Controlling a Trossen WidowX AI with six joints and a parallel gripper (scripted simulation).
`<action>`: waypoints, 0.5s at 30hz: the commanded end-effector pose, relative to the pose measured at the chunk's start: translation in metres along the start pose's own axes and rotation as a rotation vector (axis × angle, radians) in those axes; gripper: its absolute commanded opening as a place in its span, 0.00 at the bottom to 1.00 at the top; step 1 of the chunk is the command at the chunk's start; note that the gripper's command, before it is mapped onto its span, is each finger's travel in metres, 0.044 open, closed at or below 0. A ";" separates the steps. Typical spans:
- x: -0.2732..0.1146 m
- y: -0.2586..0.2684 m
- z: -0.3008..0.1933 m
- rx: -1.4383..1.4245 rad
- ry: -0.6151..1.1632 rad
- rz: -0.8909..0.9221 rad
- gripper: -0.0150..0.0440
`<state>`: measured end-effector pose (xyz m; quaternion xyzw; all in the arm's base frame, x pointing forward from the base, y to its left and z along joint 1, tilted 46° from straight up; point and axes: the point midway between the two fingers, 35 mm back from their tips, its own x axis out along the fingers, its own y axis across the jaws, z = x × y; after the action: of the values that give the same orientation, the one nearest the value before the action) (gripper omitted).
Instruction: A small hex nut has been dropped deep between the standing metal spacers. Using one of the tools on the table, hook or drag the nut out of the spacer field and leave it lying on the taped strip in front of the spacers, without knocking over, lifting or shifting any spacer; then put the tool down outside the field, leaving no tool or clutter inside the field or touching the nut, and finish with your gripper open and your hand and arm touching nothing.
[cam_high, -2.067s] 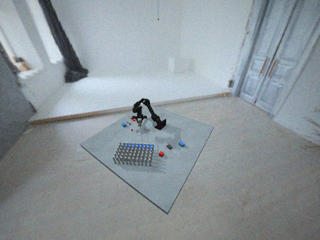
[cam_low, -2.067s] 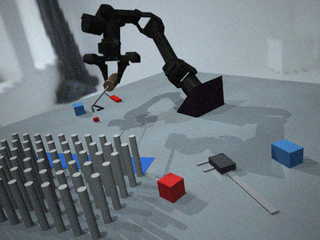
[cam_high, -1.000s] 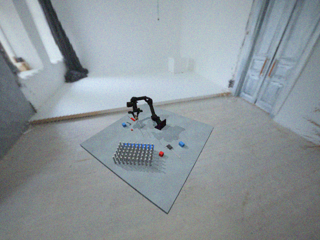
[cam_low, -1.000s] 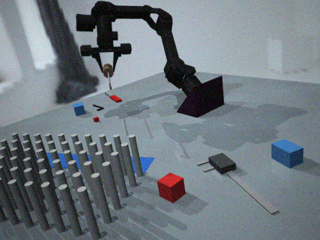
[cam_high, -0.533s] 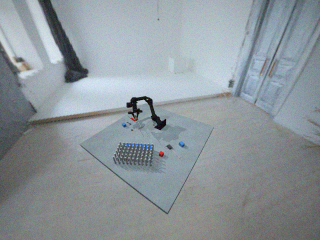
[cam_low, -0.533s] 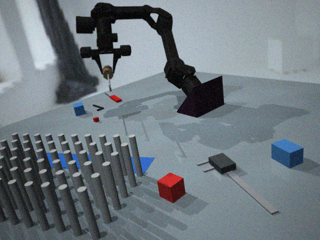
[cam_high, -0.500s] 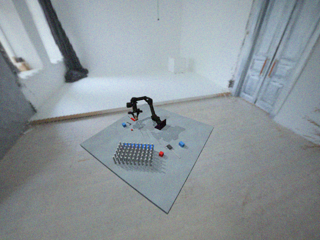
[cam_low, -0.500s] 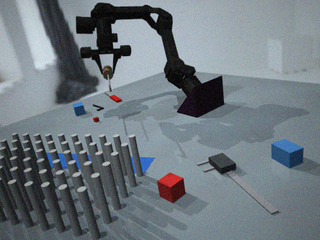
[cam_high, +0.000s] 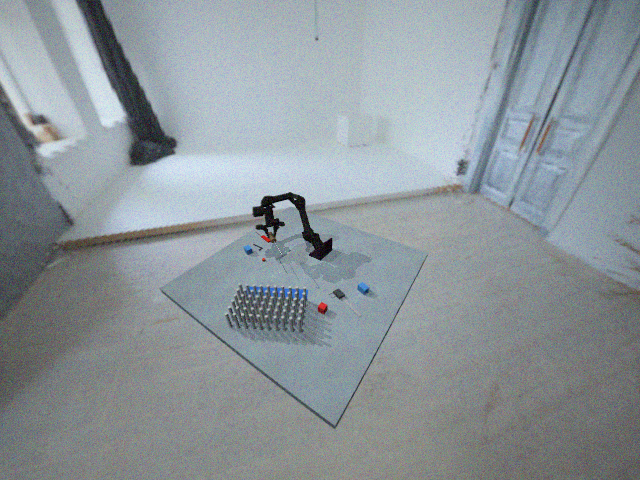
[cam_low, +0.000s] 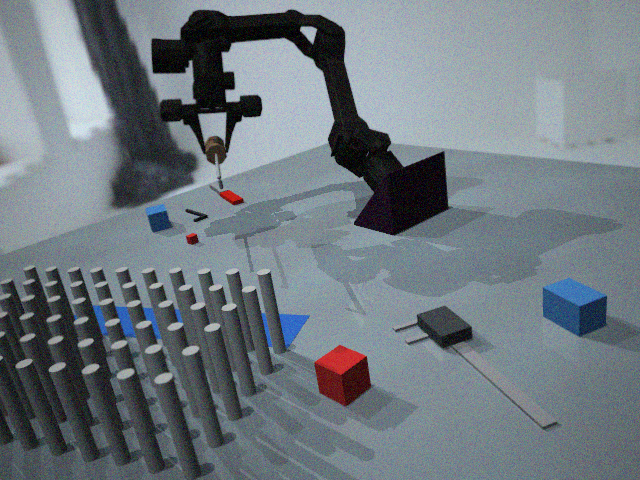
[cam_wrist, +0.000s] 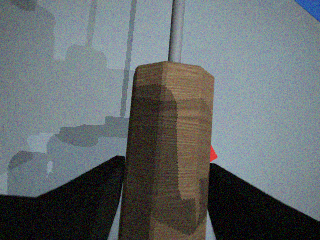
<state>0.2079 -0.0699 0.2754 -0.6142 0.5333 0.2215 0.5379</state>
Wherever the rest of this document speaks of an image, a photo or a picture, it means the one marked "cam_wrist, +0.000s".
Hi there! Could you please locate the tool with wooden handle and grey metal shaft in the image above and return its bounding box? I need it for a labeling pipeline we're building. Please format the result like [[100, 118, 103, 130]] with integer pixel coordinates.
[[117, 0, 215, 240]]

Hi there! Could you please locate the red cube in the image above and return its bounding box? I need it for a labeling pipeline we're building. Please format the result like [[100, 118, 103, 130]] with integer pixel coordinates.
[[210, 145, 218, 162]]

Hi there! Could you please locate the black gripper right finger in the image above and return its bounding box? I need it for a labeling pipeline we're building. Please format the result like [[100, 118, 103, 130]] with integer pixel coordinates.
[[207, 163, 320, 240]]

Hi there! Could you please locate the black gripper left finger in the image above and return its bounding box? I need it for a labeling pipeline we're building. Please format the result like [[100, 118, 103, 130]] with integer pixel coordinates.
[[0, 156, 125, 240]]

